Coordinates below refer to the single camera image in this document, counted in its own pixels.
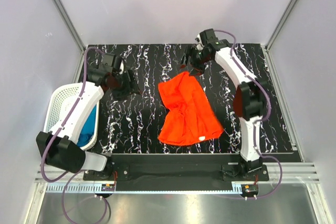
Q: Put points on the white plastic laundry basket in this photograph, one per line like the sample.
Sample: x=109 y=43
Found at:
x=60 y=103

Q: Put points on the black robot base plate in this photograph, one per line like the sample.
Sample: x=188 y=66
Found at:
x=204 y=171

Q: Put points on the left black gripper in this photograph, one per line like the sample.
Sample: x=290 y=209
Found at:
x=132 y=87

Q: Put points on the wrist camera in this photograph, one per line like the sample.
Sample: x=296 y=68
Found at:
x=207 y=36
x=112 y=63

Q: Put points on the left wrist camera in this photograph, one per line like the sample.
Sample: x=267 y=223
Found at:
x=112 y=63

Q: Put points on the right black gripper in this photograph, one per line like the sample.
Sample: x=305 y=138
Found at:
x=190 y=52

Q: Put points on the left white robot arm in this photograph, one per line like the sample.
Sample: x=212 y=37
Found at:
x=58 y=147

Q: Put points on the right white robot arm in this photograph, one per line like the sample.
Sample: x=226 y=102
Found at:
x=251 y=103

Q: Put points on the blue t-shirt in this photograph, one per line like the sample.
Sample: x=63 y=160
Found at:
x=88 y=135

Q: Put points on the orange t-shirt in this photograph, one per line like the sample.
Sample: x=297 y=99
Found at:
x=190 y=119

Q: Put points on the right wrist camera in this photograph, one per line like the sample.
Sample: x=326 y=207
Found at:
x=207 y=36

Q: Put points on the slotted cable duct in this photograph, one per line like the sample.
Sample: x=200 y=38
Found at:
x=122 y=188

